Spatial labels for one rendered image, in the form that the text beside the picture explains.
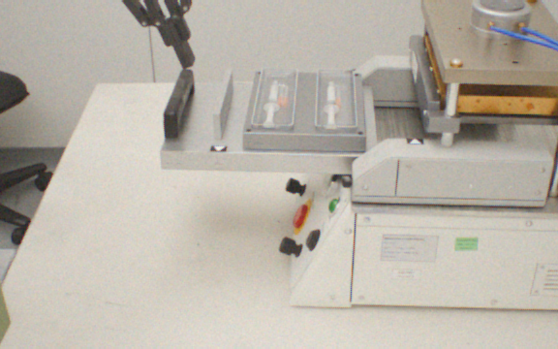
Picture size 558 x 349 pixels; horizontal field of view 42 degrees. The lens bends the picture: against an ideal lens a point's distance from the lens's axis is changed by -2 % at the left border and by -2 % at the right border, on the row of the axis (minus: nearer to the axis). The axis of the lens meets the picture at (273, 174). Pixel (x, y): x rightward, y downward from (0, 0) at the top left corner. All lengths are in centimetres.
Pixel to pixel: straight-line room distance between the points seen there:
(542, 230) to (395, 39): 168
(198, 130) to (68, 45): 167
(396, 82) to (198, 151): 36
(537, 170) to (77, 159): 86
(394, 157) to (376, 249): 14
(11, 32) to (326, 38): 109
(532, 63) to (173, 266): 60
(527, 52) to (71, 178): 83
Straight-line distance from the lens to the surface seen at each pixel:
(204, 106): 113
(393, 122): 117
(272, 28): 258
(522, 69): 94
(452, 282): 106
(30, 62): 276
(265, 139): 100
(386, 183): 96
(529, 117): 101
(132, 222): 127
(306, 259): 107
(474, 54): 97
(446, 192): 97
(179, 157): 102
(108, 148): 149
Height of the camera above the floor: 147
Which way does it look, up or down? 32 degrees down
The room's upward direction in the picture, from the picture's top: 1 degrees counter-clockwise
